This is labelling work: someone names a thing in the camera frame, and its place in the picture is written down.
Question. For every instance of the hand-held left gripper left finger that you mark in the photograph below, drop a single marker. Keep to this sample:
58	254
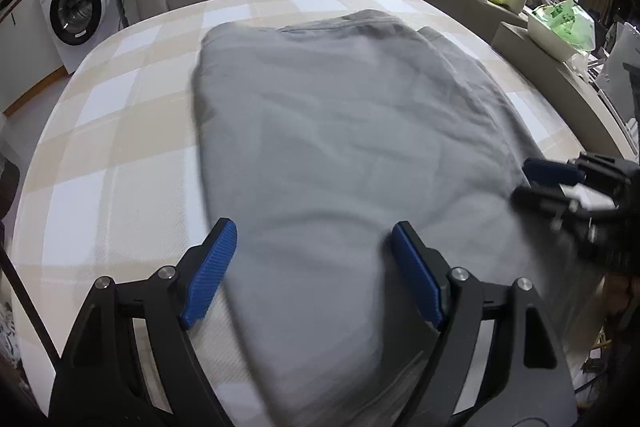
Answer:
210	272

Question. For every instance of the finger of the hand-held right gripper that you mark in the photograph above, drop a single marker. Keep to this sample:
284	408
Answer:
547	172
537	199

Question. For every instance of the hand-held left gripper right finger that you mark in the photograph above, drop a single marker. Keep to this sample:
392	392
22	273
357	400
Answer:
417	272

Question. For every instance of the grey t-shirt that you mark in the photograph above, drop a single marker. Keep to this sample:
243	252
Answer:
325	132

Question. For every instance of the beige low partition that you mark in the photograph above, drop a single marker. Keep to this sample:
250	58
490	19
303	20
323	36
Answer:
545	67

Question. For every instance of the white plastic bag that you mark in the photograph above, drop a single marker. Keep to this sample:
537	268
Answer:
582	63

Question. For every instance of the green plastic bag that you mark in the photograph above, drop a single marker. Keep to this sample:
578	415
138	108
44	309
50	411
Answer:
565	19

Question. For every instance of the plaid bed sheet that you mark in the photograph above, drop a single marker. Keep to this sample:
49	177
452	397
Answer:
125	107

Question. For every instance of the kitchen counter cabinets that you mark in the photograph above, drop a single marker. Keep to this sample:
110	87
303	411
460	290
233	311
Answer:
25	57

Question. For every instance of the white washing machine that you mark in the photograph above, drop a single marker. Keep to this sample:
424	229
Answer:
75	12

